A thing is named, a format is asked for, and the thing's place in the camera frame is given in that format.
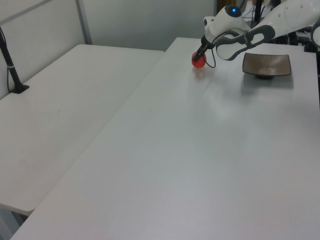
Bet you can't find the grey table leg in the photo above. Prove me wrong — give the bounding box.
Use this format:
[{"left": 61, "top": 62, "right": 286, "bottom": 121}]
[{"left": 0, "top": 208, "right": 27, "bottom": 240}]

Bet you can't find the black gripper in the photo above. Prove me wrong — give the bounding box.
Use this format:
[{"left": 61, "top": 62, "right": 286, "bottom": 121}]
[{"left": 193, "top": 37, "right": 210, "bottom": 63}]

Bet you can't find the square brown ceramic plate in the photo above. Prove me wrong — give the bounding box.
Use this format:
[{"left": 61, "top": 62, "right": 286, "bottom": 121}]
[{"left": 241, "top": 52, "right": 293, "bottom": 81}]

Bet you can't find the black pole with white tie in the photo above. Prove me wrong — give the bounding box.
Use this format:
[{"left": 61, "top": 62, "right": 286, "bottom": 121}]
[{"left": 0, "top": 25, "right": 30, "bottom": 95}]

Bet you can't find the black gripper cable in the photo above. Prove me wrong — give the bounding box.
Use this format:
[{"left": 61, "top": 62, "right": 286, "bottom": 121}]
[{"left": 204, "top": 28, "right": 250, "bottom": 69}]

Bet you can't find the red apple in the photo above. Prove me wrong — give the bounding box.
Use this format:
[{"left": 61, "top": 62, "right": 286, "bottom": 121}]
[{"left": 191, "top": 51, "right": 208, "bottom": 69}]

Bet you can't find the black stand pole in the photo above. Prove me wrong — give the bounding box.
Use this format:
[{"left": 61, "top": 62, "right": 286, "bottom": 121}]
[{"left": 253, "top": 0, "right": 264, "bottom": 25}]

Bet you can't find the black equipment clutter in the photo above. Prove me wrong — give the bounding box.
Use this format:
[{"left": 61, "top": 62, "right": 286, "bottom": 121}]
[{"left": 273, "top": 29, "right": 320, "bottom": 53}]

